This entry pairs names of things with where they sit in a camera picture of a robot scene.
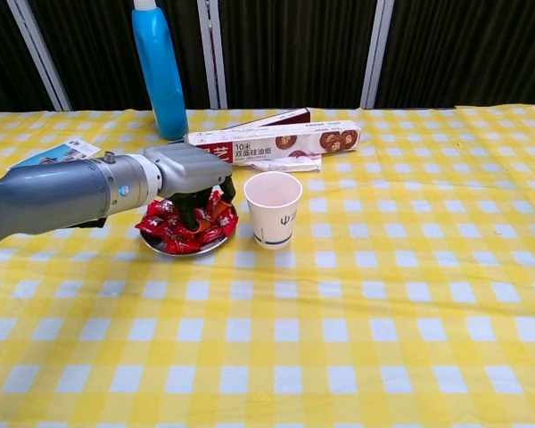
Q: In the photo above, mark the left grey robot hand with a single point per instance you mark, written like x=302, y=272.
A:
x=191, y=165

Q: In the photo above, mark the red candy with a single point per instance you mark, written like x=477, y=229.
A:
x=171, y=222
x=227, y=220
x=158, y=207
x=149, y=224
x=209, y=234
x=215, y=198
x=178, y=245

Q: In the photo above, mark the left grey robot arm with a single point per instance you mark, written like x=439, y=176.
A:
x=62, y=196

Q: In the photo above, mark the round metal plate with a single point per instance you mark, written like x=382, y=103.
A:
x=153, y=244

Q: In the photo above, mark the crumpled white pink wrapper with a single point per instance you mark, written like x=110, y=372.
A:
x=290, y=166

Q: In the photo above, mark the white paper cup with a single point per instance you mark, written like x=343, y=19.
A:
x=272, y=223

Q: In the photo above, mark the blue plastic bottle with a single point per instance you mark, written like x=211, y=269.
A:
x=160, y=67

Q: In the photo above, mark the white red baking paper box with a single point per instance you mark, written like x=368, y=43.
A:
x=294, y=140

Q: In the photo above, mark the long dark red box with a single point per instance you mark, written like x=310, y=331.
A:
x=290, y=117

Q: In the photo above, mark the photo postcard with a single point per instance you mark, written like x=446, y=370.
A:
x=78, y=147

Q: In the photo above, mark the black pleated curtain panel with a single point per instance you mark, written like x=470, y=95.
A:
x=102, y=53
x=4, y=53
x=294, y=53
x=472, y=53

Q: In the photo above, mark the yellow white checked tablecloth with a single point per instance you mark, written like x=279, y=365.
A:
x=339, y=312

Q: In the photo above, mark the white metal frame post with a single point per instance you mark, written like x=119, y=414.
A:
x=213, y=53
x=376, y=53
x=40, y=53

